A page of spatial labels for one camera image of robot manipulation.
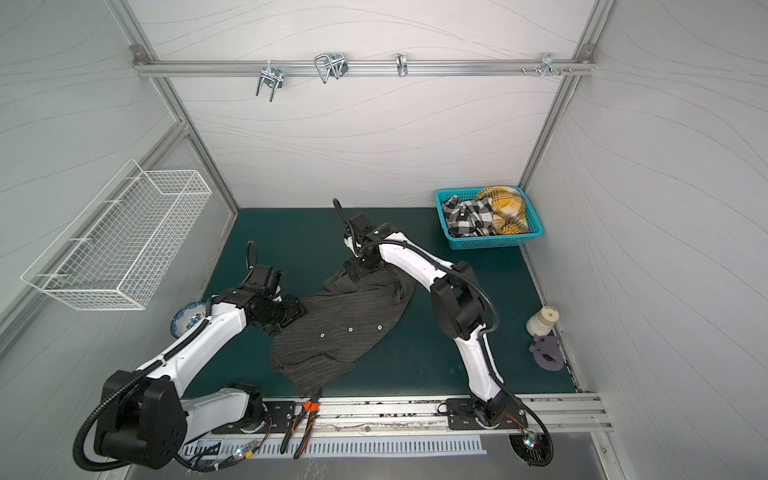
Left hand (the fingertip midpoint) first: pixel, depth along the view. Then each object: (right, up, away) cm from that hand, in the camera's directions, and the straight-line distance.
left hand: (306, 311), depth 85 cm
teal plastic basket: (+60, +20, +19) cm, 66 cm away
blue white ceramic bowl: (-37, -3, +3) cm, 37 cm away
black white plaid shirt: (+53, +28, +20) cm, 63 cm away
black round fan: (+59, -30, -13) cm, 68 cm away
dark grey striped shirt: (+10, -4, +5) cm, 12 cm away
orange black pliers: (+5, -22, -10) cm, 25 cm away
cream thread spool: (+67, -3, -3) cm, 67 cm away
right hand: (+17, +14, +8) cm, 23 cm away
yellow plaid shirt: (+67, +30, +21) cm, 77 cm away
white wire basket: (-39, +19, -17) cm, 47 cm away
